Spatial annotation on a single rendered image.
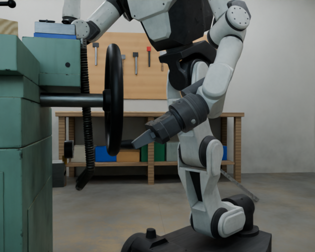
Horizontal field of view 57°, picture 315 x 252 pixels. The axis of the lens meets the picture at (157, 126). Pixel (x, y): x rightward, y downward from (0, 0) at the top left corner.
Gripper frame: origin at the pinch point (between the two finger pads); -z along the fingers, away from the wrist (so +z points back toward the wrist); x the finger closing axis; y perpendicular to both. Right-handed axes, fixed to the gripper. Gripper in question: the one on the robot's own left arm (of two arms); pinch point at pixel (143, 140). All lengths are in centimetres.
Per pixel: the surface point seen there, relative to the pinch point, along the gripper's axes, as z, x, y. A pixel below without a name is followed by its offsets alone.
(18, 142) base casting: -21.8, -19.6, 15.1
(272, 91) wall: 235, 287, -96
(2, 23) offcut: -13.7, -17.3, 34.5
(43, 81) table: -13.7, -1.1, 24.6
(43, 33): -8.0, 2.7, 35.3
